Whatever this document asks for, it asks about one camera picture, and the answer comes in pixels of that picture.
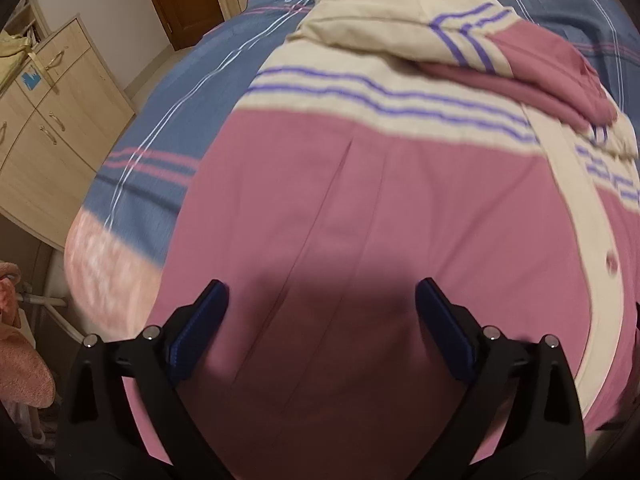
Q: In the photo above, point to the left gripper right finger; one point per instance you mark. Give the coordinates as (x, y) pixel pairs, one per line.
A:
(520, 416)

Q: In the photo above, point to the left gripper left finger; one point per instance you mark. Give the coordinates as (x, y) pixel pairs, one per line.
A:
(123, 418)

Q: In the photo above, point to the pink and cream jacket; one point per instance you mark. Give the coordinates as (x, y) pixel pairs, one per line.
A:
(384, 142)

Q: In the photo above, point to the pink towel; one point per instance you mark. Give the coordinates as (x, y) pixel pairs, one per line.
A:
(25, 377)

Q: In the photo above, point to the blue plaid bed sheet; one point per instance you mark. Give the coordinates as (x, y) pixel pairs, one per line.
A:
(138, 192)

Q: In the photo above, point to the light wood side cabinet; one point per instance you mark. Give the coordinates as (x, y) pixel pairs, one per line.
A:
(60, 117)

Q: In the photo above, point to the yellow bag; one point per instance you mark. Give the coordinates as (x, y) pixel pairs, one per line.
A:
(13, 51)

